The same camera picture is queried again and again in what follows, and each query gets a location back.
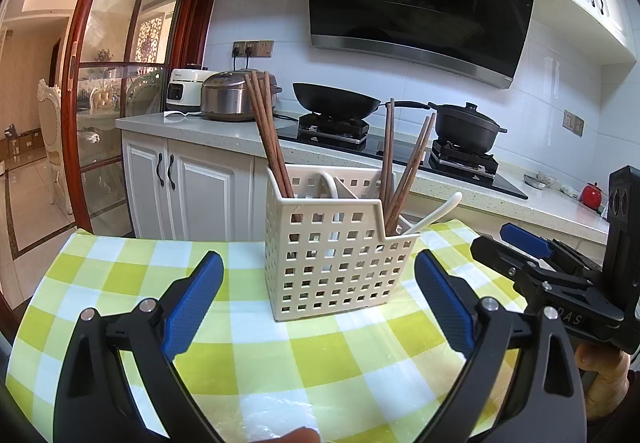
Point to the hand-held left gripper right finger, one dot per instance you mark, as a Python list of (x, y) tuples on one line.
[(445, 303)]

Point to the silver rice cooker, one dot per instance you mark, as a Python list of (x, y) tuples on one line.
[(225, 95)]

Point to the glass sliding door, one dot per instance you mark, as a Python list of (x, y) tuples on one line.
[(130, 73)]

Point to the black lidded pot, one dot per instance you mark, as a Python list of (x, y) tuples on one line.
[(465, 125)]

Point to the black glass gas stove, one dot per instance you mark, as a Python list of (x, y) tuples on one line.
[(350, 138)]

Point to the yellow checkered tablecloth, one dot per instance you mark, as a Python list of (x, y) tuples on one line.
[(125, 273)]

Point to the white ornate chair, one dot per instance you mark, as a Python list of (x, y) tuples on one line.
[(50, 123)]

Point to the white speckled kitchen countertop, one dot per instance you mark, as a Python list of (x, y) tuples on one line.
[(200, 125)]

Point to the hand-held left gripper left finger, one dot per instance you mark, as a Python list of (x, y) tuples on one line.
[(192, 303)]

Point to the black frying pan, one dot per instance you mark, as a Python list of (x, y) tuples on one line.
[(335, 98)]

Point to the white perforated utensil basket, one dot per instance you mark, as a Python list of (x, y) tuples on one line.
[(325, 205)]

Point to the white lower kitchen cabinets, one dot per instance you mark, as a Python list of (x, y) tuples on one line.
[(205, 193)]

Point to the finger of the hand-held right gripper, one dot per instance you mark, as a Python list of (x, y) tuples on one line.
[(505, 258), (525, 238)]

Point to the gold wall outlet with plugs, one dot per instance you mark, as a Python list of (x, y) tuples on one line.
[(260, 48)]

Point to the red wooden door frame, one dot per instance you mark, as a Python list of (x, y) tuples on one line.
[(85, 23)]

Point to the small metal dish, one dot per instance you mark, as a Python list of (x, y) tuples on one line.
[(539, 180)]

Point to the cardboard boxes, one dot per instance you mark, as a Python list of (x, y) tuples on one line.
[(22, 140)]

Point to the person's left hand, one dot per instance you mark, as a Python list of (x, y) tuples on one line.
[(300, 437)]

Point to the red apple-shaped jar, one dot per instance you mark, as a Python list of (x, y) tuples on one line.
[(591, 195)]

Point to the white pressure cooker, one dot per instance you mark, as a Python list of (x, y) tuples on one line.
[(182, 88)]

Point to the person's right hand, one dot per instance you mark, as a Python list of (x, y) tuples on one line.
[(605, 383)]

